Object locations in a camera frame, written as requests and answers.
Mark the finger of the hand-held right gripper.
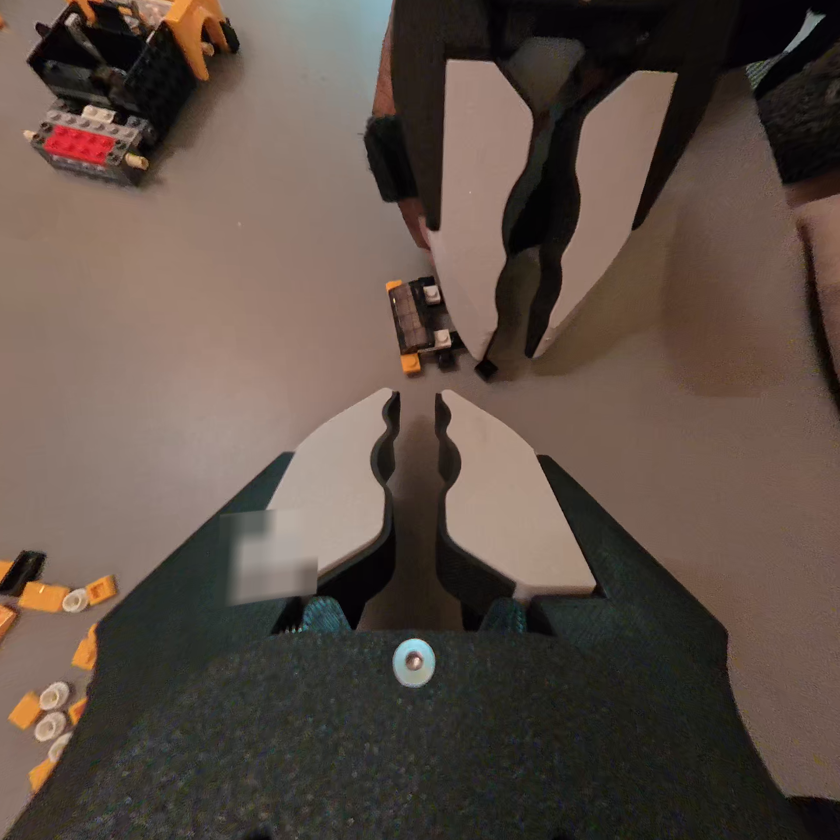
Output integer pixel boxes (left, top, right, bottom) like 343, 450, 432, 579
427, 59, 534, 362
525, 71, 678, 359

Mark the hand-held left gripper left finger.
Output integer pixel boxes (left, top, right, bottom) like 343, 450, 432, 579
268, 388, 401, 581

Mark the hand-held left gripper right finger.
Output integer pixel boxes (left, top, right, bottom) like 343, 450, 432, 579
434, 389, 597, 601

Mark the small lego subassembly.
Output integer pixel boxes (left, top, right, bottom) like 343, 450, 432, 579
386, 276, 470, 376

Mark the pile of small lego pieces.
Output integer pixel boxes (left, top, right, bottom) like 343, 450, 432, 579
0, 550, 120, 795

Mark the orange black lego car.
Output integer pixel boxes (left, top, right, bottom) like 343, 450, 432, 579
23, 0, 240, 188

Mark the person's right hand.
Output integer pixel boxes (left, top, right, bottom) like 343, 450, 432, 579
371, 26, 437, 252

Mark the beige sweatshirt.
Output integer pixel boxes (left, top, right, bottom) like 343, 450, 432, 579
793, 187, 840, 408

